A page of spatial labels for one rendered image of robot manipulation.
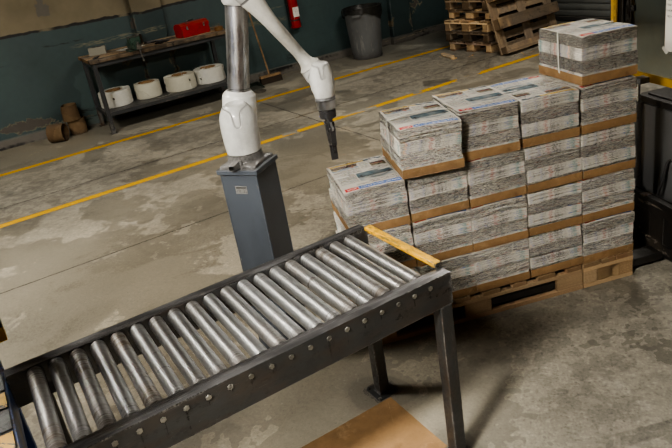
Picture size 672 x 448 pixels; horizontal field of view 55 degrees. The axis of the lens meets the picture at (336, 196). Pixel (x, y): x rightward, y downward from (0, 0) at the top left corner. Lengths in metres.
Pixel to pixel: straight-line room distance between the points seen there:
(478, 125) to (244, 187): 1.08
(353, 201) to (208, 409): 1.29
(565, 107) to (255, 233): 1.52
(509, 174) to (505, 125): 0.24
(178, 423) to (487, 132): 1.84
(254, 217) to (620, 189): 1.79
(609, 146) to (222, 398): 2.22
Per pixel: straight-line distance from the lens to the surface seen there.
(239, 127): 2.81
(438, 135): 2.88
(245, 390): 1.94
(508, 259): 3.31
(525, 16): 9.33
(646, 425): 2.86
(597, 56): 3.22
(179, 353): 2.07
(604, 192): 3.44
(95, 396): 2.03
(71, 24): 8.98
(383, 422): 2.85
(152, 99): 8.58
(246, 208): 2.92
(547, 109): 3.13
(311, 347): 1.98
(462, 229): 3.12
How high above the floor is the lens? 1.90
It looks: 22 degrees down
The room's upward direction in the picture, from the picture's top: 9 degrees counter-clockwise
